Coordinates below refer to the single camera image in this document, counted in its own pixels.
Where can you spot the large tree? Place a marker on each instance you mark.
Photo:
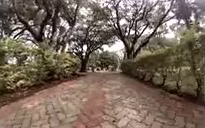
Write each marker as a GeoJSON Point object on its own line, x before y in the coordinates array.
{"type": "Point", "coordinates": [36, 23]}
{"type": "Point", "coordinates": [131, 36]}
{"type": "Point", "coordinates": [84, 50]}

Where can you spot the red brick path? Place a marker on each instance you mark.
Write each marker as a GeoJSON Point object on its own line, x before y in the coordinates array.
{"type": "Point", "coordinates": [103, 100]}

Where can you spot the green hedge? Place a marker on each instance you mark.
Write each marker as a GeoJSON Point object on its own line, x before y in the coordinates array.
{"type": "Point", "coordinates": [163, 68]}
{"type": "Point", "coordinates": [30, 68]}

